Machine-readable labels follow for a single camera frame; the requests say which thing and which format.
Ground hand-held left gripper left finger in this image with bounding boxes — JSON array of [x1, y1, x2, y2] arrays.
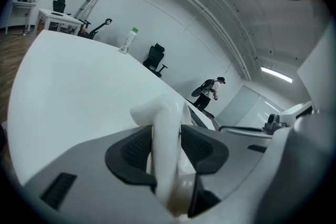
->
[[23, 124, 182, 224]]

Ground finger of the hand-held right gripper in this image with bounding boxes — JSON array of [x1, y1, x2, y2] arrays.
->
[[217, 125, 274, 139]]

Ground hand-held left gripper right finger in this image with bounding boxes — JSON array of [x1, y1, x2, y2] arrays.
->
[[181, 124, 275, 218]]

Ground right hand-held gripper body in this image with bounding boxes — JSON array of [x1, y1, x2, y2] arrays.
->
[[262, 101, 314, 137]]

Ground frosted glass partition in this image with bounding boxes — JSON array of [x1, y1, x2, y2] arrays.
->
[[214, 85, 286, 129]]

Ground ceiling light strip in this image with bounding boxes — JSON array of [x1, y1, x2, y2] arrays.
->
[[261, 66, 293, 84]]

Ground black high-back office chair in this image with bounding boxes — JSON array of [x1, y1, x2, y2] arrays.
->
[[143, 43, 169, 78]]

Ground white ceiling pipes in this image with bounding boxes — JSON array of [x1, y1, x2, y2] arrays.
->
[[157, 0, 260, 82]]

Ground large white table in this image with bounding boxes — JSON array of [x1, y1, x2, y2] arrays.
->
[[7, 29, 220, 187]]

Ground white bottle with green cap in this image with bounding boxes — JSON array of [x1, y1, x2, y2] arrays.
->
[[119, 27, 139, 55]]

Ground small white table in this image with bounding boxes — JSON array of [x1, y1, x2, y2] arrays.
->
[[34, 7, 85, 35]]

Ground folded aluminium ladder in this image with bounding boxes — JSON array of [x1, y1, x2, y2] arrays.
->
[[74, 0, 105, 20]]

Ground white side table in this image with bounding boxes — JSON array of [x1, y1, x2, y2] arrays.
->
[[5, 1, 37, 35]]

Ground black chair with ring headrest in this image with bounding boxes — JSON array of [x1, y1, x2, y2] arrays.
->
[[77, 18, 113, 40]]

